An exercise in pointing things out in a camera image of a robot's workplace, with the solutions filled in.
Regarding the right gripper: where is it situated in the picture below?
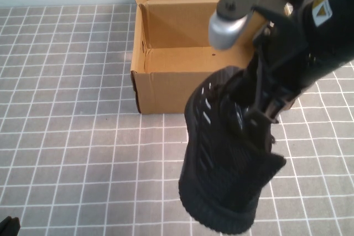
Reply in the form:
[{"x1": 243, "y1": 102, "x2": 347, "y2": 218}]
[{"x1": 244, "y1": 6, "x2": 331, "y2": 124}]

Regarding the black knit sneaker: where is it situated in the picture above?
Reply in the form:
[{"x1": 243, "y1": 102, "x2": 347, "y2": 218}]
[{"x1": 178, "y1": 65, "x2": 287, "y2": 233}]

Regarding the brown cardboard shoe box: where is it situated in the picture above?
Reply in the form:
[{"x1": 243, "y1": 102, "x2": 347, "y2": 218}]
[{"x1": 130, "y1": 0, "x2": 277, "y2": 114}]

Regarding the grey white checked tablecloth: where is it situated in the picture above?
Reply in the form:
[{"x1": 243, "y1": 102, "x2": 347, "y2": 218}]
[{"x1": 0, "y1": 3, "x2": 354, "y2": 236}]

